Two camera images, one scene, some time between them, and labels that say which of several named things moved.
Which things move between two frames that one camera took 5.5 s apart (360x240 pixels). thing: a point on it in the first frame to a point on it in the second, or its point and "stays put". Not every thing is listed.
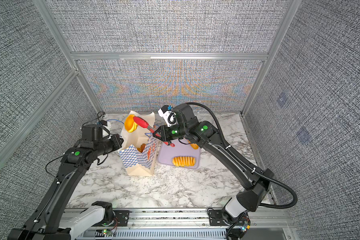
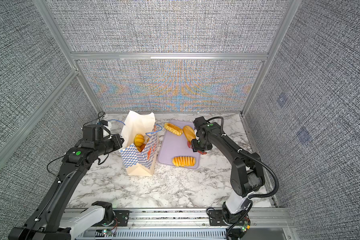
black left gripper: [116, 138] stays put
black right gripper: [166, 133] to [196, 147]
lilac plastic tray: [183, 148] stays put
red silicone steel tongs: [142, 122] to [189, 144]
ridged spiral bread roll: [184, 161] stays put
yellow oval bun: [142, 147] stays put
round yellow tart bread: [130, 125] to [139, 140]
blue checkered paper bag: [138, 149] stays put
